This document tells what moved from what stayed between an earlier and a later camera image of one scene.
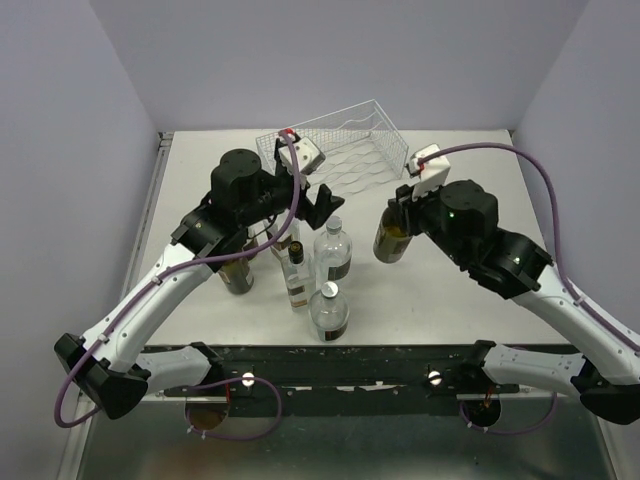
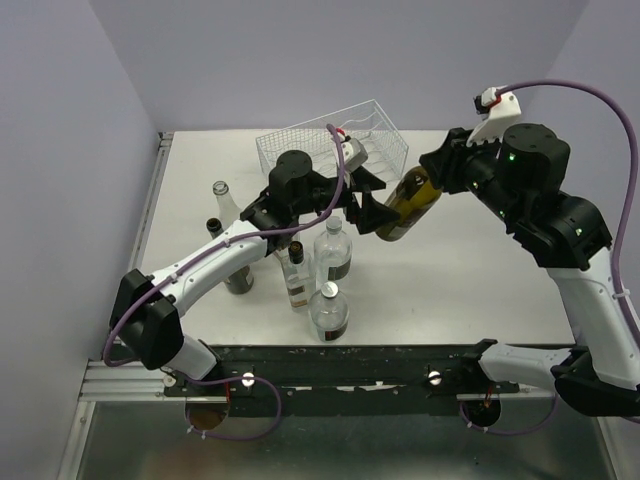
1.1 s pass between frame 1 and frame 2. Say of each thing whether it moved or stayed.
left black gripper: moved
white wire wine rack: stayed
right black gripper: moved
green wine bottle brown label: moved
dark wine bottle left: stayed
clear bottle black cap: stayed
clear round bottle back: stayed
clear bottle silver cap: stayed
